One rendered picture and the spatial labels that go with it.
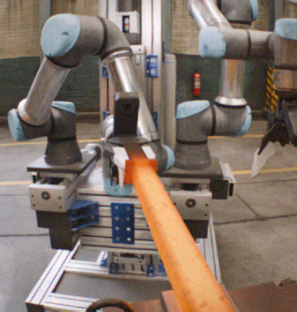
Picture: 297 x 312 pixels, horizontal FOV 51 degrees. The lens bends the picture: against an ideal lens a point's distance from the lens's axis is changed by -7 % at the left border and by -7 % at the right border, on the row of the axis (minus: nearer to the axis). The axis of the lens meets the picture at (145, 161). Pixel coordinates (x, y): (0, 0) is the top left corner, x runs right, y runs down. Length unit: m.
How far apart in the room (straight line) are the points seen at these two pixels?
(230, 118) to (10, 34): 6.71
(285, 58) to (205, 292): 0.55
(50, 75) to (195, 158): 0.56
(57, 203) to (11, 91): 6.45
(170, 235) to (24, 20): 7.30
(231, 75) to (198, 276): 0.94
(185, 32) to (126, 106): 7.01
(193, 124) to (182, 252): 0.88
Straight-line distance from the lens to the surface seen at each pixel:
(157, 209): 0.36
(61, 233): 1.26
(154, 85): 1.32
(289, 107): 0.70
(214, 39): 0.76
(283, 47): 0.71
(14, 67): 7.50
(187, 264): 0.28
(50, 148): 1.26
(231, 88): 1.16
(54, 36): 0.89
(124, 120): 0.63
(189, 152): 1.16
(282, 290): 0.33
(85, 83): 7.29
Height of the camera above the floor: 1.17
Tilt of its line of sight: 17 degrees down
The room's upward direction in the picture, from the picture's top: straight up
